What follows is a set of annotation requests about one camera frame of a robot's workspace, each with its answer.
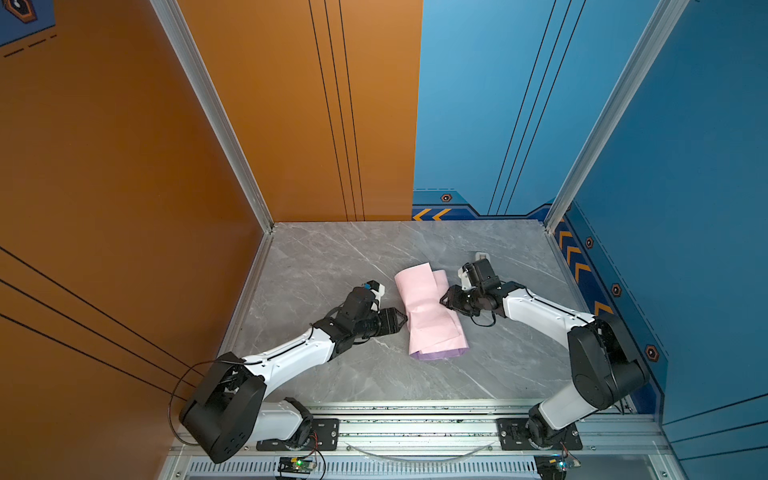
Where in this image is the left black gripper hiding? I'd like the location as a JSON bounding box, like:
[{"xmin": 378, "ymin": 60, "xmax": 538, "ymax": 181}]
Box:
[{"xmin": 353, "ymin": 307, "xmax": 409, "ymax": 341}]

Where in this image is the purple wrapping paper sheet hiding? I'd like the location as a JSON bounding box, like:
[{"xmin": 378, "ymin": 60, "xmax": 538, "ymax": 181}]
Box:
[{"xmin": 394, "ymin": 263, "xmax": 469, "ymax": 361}]

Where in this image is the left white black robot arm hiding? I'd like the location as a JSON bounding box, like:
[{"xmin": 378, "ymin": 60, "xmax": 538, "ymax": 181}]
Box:
[{"xmin": 179, "ymin": 281, "xmax": 407, "ymax": 464}]

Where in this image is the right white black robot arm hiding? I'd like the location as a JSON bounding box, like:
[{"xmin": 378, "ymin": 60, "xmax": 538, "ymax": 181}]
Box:
[{"xmin": 440, "ymin": 259, "xmax": 650, "ymax": 449}]

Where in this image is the left green circuit board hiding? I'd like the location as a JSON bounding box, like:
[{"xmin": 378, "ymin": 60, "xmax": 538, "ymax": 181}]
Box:
[{"xmin": 276, "ymin": 456, "xmax": 318, "ymax": 479}]

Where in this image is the green circuit board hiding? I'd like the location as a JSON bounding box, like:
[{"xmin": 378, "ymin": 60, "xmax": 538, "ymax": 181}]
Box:
[
  {"xmin": 534, "ymin": 456, "xmax": 567, "ymax": 480},
  {"xmin": 276, "ymin": 456, "xmax": 318, "ymax": 479}
]

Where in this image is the right green circuit board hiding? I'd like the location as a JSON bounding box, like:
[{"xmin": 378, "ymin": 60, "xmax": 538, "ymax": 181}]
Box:
[{"xmin": 534, "ymin": 456, "xmax": 567, "ymax": 480}]

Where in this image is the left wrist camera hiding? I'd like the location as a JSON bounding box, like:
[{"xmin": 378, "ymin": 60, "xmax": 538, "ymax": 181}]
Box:
[{"xmin": 364, "ymin": 280, "xmax": 386, "ymax": 300}]

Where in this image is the aluminium front rail frame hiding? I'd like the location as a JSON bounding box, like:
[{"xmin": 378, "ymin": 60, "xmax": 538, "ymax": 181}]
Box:
[{"xmin": 160, "ymin": 400, "xmax": 686, "ymax": 479}]

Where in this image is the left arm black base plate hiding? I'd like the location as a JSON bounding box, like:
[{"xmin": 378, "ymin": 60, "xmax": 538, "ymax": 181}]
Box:
[{"xmin": 256, "ymin": 418, "xmax": 340, "ymax": 452}]

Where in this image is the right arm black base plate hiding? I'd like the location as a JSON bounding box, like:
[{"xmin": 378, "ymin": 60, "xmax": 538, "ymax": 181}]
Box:
[{"xmin": 496, "ymin": 418, "xmax": 583, "ymax": 451}]

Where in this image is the clear curved cable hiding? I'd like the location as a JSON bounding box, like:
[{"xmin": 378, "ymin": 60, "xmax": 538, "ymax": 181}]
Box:
[{"xmin": 341, "ymin": 440, "xmax": 499, "ymax": 464}]

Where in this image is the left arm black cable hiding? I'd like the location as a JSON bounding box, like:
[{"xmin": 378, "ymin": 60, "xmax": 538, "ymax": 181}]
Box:
[{"xmin": 167, "ymin": 358, "xmax": 247, "ymax": 448}]

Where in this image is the right aluminium corner post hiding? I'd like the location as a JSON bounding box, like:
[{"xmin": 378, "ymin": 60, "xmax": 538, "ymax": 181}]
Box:
[{"xmin": 543, "ymin": 0, "xmax": 689, "ymax": 234}]

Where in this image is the aluminium corner post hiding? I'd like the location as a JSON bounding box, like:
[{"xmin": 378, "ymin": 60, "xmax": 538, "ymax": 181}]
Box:
[
  {"xmin": 543, "ymin": 0, "xmax": 689, "ymax": 234},
  {"xmin": 150, "ymin": 0, "xmax": 274, "ymax": 235}
]

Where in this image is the left aluminium corner post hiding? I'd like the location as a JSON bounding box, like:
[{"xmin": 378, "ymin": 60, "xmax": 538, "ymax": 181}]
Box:
[{"xmin": 150, "ymin": 0, "xmax": 274, "ymax": 235}]

